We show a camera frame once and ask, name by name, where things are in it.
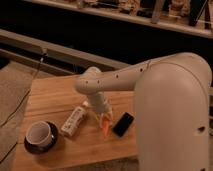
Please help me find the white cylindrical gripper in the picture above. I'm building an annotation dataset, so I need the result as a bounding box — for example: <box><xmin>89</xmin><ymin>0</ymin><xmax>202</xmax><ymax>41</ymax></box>
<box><xmin>87</xmin><ymin>92</ymin><xmax>113</xmax><ymax>128</ymax></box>

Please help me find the white plastic bottle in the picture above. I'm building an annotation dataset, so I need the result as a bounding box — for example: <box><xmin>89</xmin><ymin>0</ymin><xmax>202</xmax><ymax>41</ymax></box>
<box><xmin>61</xmin><ymin>101</ymin><xmax>89</xmax><ymax>136</ymax></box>

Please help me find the dark brown saucer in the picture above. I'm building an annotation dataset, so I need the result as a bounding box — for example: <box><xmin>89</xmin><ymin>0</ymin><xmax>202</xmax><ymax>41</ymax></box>
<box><xmin>24</xmin><ymin>121</ymin><xmax>58</xmax><ymax>155</ymax></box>

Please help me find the black cable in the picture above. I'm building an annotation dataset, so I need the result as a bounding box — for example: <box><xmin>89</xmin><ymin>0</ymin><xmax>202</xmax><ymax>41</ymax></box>
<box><xmin>0</xmin><ymin>53</ymin><xmax>46</xmax><ymax>164</ymax></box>

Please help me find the white cup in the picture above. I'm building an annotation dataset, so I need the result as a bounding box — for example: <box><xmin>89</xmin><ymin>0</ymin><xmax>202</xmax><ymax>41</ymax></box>
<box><xmin>25</xmin><ymin>121</ymin><xmax>54</xmax><ymax>148</ymax></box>

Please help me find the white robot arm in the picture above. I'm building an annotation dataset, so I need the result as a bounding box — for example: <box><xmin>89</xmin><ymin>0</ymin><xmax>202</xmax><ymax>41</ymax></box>
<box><xmin>75</xmin><ymin>52</ymin><xmax>212</xmax><ymax>171</ymax></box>

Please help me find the wooden board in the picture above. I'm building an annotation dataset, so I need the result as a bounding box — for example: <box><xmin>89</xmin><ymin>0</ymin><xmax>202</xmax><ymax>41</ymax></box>
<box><xmin>12</xmin><ymin>76</ymin><xmax>136</xmax><ymax>171</ymax></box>

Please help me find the orange pepper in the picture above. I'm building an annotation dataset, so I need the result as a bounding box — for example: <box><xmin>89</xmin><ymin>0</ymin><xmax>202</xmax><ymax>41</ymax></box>
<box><xmin>103</xmin><ymin>119</ymin><xmax>109</xmax><ymax>136</ymax></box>

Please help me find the black smartphone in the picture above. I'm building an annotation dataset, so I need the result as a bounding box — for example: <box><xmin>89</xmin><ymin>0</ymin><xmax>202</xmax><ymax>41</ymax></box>
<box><xmin>113</xmin><ymin>112</ymin><xmax>134</xmax><ymax>137</ymax></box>

